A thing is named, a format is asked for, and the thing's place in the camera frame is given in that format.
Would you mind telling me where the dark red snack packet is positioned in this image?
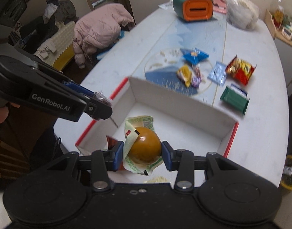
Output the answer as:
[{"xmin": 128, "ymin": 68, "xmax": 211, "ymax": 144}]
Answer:
[{"xmin": 106, "ymin": 135, "xmax": 118, "ymax": 150}]

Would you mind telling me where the cream snack packet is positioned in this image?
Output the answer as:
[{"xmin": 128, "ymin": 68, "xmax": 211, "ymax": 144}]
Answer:
[{"xmin": 144, "ymin": 176, "xmax": 169, "ymax": 184}]

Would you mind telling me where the brown egg snack packet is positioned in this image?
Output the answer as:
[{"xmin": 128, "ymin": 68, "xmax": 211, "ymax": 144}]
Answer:
[{"xmin": 123, "ymin": 115, "xmax": 163, "ymax": 176}]

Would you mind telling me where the purple candy packet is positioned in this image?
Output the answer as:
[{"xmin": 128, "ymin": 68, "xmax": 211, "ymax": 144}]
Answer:
[{"xmin": 191, "ymin": 66, "xmax": 205, "ymax": 88}]

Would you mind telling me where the yellow snack packet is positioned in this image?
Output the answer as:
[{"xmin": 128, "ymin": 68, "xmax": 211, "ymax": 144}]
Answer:
[{"xmin": 176, "ymin": 65, "xmax": 192, "ymax": 88}]

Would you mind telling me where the green snack packet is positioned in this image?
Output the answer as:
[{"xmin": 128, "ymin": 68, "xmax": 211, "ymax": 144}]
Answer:
[{"xmin": 220, "ymin": 86, "xmax": 249, "ymax": 115}]

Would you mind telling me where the light blue snack packet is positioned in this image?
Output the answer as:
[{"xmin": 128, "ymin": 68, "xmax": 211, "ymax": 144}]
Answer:
[{"xmin": 208, "ymin": 61, "xmax": 227, "ymax": 86}]

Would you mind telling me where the white blue snack packet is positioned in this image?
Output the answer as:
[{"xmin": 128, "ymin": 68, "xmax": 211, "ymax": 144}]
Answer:
[{"xmin": 230, "ymin": 84, "xmax": 248, "ymax": 98}]

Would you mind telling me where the blue cookie packet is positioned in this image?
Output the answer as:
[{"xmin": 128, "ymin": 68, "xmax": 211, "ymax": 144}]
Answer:
[{"xmin": 180, "ymin": 48, "xmax": 209, "ymax": 66}]

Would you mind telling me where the red yellow chip bag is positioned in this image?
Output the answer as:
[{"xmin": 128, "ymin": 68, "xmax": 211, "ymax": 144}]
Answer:
[{"xmin": 226, "ymin": 56, "xmax": 256, "ymax": 86}]

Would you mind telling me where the clear small sausage packet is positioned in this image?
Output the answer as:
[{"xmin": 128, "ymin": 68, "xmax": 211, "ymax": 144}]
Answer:
[{"xmin": 93, "ymin": 92, "xmax": 112, "ymax": 106}]

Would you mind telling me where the person left hand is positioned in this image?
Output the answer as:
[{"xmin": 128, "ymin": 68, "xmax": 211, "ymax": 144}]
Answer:
[{"xmin": 0, "ymin": 102, "xmax": 20, "ymax": 134}]

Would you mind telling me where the white red cardboard box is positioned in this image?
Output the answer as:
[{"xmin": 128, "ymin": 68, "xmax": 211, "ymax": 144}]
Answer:
[{"xmin": 75, "ymin": 77, "xmax": 239, "ymax": 157}]

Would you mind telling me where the blue white chair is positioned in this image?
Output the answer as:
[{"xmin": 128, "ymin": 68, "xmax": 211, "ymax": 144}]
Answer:
[{"xmin": 95, "ymin": 30, "xmax": 126, "ymax": 61}]

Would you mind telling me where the cream yellow foam mat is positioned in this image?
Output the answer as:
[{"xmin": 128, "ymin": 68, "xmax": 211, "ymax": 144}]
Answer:
[{"xmin": 34, "ymin": 21, "xmax": 75, "ymax": 71}]

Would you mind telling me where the pink puffer jacket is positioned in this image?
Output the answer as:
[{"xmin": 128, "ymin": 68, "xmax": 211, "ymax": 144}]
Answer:
[{"xmin": 72, "ymin": 3, "xmax": 135, "ymax": 69}]

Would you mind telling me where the dark clothes pile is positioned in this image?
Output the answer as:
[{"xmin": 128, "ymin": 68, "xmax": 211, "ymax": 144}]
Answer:
[{"xmin": 17, "ymin": 0, "xmax": 78, "ymax": 54}]

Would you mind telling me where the white paper slip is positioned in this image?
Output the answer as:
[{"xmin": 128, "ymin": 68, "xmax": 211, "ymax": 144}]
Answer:
[{"xmin": 158, "ymin": 0, "xmax": 173, "ymax": 10}]

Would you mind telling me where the yellow mesh waste bin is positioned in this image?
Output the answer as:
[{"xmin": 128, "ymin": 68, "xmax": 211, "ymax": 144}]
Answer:
[{"xmin": 281, "ymin": 155, "xmax": 292, "ymax": 191}]

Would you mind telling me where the orange green tissue box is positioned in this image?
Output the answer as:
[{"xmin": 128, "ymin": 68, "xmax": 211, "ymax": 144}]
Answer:
[{"xmin": 172, "ymin": 0, "xmax": 213, "ymax": 22}]

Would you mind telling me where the pink notebook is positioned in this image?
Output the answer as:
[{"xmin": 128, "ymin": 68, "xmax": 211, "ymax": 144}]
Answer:
[{"xmin": 213, "ymin": 0, "xmax": 227, "ymax": 14}]

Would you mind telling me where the clear plastic bag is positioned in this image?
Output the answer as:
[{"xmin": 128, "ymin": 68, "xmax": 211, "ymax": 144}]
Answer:
[{"xmin": 225, "ymin": 0, "xmax": 259, "ymax": 31}]

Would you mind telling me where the white wooden cabinet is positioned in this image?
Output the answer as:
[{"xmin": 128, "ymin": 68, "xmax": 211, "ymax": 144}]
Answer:
[{"xmin": 264, "ymin": 10, "xmax": 292, "ymax": 86}]

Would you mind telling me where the white pink digital timer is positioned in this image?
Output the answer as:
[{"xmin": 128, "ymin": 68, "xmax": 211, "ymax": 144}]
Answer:
[{"xmin": 281, "ymin": 27, "xmax": 292, "ymax": 41}]

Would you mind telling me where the glass dome with fries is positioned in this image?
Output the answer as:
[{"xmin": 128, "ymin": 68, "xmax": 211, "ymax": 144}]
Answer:
[{"xmin": 269, "ymin": 0, "xmax": 284, "ymax": 30}]

